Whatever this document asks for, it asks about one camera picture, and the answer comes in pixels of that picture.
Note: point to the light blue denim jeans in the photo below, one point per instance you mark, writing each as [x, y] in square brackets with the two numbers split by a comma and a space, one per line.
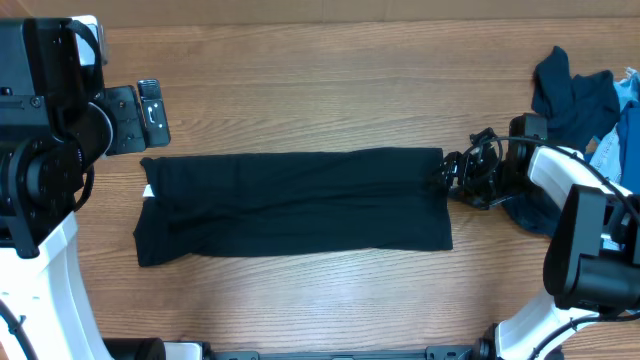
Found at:
[606, 157]

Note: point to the black t-shirt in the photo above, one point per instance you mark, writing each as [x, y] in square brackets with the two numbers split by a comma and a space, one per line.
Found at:
[281, 204]

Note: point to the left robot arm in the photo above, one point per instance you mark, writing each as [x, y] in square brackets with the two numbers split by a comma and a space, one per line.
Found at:
[57, 119]

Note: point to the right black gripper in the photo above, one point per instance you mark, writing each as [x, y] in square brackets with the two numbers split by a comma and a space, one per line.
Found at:
[473, 171]

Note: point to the dark navy shirt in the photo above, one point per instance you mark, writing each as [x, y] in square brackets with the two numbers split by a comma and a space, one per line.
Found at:
[577, 109]

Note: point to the blue garment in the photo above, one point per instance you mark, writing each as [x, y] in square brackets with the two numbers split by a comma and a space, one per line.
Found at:
[629, 137]

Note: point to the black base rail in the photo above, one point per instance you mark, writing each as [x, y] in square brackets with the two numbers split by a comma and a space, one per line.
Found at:
[330, 355]

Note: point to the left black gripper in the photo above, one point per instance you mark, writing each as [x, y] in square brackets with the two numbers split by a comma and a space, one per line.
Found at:
[126, 105]

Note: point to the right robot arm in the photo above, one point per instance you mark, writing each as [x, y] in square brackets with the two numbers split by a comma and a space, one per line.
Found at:
[591, 268]

